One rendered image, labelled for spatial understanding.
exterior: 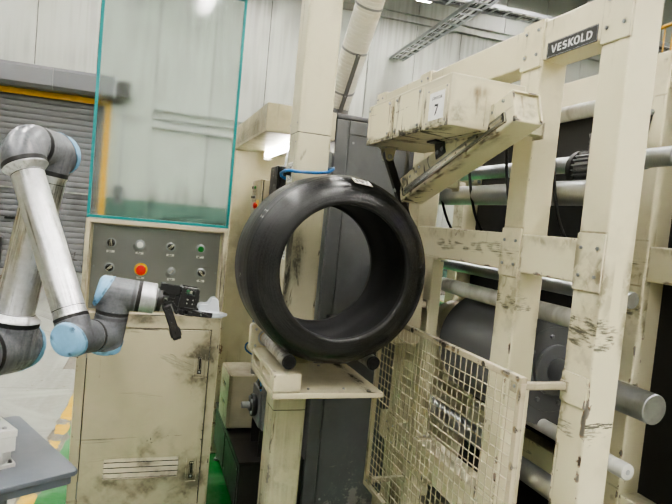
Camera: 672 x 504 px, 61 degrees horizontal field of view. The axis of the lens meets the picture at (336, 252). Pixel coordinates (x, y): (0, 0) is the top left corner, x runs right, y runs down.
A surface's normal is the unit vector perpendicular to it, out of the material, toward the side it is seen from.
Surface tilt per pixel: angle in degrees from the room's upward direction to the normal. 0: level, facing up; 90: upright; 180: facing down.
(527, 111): 72
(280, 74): 90
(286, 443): 90
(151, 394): 91
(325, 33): 90
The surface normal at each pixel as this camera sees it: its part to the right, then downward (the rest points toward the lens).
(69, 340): -0.18, 0.05
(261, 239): -0.43, -0.21
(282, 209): -0.28, -0.45
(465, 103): 0.32, 0.08
